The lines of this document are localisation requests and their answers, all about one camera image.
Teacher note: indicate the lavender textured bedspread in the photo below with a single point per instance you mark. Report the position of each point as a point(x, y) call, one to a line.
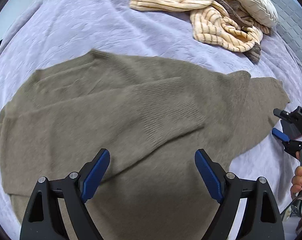
point(51, 32)

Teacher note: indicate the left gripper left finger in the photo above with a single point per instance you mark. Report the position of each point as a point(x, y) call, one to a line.
point(43, 219)

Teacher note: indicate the cream striped knit sweater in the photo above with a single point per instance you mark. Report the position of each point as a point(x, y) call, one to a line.
point(211, 22)

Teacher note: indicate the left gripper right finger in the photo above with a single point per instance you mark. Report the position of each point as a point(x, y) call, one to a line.
point(261, 219)

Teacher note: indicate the white cable knit sweater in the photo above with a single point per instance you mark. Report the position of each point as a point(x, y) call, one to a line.
point(263, 11)

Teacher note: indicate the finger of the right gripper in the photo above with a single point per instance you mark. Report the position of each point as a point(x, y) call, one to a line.
point(282, 114)
point(280, 135)

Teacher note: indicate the person's right hand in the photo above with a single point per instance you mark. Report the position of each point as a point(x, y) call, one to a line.
point(296, 182)

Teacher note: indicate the olive brown knit sweater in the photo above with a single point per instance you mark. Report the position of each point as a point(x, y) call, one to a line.
point(152, 114)

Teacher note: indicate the grey quilted blanket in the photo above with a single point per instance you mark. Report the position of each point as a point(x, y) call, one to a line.
point(289, 25)

